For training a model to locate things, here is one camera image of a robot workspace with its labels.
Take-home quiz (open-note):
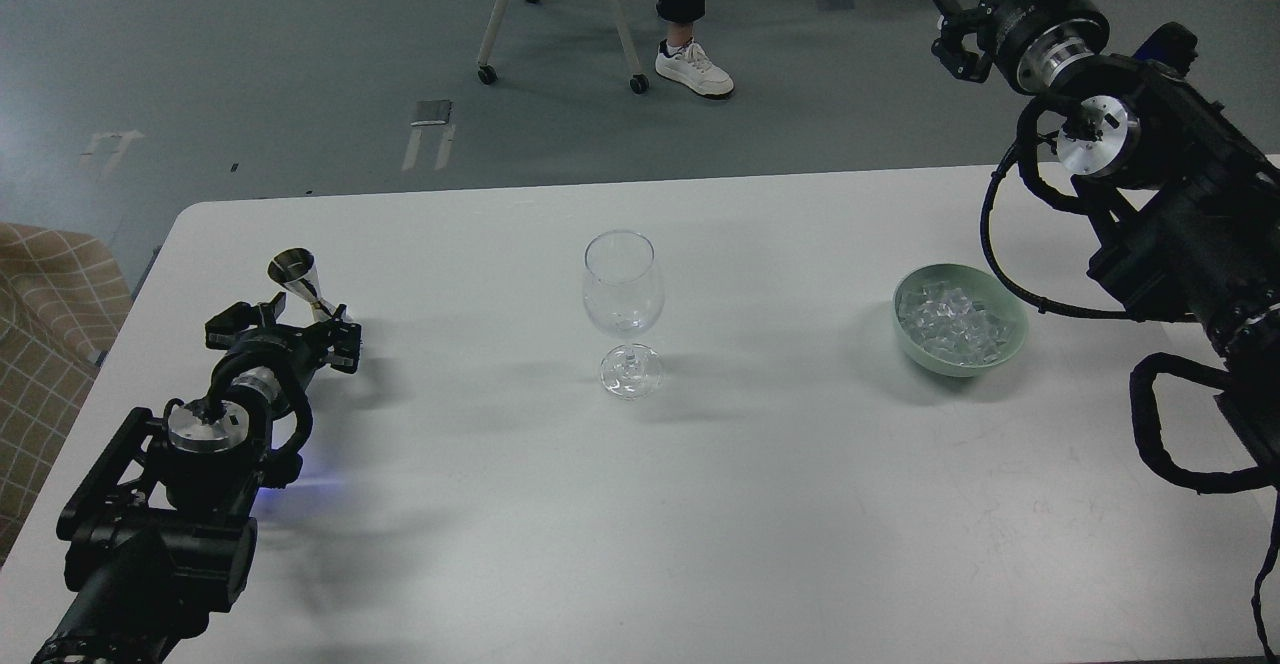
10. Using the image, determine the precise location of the steel cocktail jigger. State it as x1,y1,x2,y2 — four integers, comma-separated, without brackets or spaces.
268,248,353,325

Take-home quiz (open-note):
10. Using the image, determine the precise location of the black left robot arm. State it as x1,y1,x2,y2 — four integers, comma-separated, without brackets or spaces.
35,296,361,663

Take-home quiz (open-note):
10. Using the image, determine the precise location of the green bowl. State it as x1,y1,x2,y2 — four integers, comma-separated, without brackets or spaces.
890,264,1029,377

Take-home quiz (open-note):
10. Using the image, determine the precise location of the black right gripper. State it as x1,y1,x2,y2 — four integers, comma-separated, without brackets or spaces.
931,0,1110,95

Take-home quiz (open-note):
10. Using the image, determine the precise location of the clear ice cubes pile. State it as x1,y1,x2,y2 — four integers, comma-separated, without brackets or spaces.
893,278,1025,376

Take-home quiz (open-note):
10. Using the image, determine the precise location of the grey floor tape patch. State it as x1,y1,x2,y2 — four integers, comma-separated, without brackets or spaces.
410,99,454,128

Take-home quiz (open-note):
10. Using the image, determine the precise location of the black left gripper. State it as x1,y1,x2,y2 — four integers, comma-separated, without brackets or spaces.
205,301,362,415

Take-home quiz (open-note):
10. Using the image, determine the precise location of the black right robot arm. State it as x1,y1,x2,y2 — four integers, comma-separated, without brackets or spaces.
932,0,1279,494

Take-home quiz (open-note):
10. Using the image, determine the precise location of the white sneaker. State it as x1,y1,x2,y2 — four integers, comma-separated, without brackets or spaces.
655,38,736,100

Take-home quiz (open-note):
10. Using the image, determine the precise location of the clear wine glass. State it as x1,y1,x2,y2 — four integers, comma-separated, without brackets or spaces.
582,228,666,400

